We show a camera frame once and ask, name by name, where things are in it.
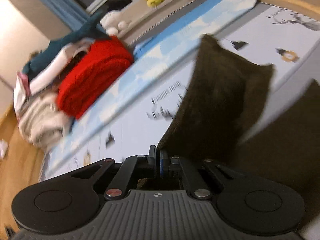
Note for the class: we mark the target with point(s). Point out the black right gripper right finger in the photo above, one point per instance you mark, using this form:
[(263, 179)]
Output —
[(188, 175)]

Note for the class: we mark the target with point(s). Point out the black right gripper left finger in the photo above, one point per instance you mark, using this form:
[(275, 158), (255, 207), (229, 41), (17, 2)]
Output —
[(132, 174)]

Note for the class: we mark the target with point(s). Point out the dark olive corduroy pants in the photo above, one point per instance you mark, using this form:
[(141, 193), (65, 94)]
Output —
[(225, 98)]

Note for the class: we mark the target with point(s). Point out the cream folded blanket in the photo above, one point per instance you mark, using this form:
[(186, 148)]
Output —
[(44, 124)]

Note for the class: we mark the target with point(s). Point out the red knitted sweater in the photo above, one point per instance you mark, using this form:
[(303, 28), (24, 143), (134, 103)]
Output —
[(95, 73)]

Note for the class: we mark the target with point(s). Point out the blue white folded blanket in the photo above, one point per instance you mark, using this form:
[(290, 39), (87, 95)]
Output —
[(173, 43)]

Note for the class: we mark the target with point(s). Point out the white folded garment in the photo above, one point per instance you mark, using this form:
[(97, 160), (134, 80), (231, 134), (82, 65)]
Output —
[(26, 90)]

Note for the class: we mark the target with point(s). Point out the blue shark plush toy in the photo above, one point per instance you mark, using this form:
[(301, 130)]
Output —
[(88, 30)]

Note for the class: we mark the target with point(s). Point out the white plush toy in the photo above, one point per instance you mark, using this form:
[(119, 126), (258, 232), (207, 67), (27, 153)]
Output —
[(113, 24)]

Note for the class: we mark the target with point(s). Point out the grey printed bed sheet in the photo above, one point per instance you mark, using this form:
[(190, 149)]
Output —
[(265, 34)]

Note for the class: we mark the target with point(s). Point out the blue curtain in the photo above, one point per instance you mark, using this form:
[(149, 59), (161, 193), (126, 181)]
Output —
[(68, 11)]

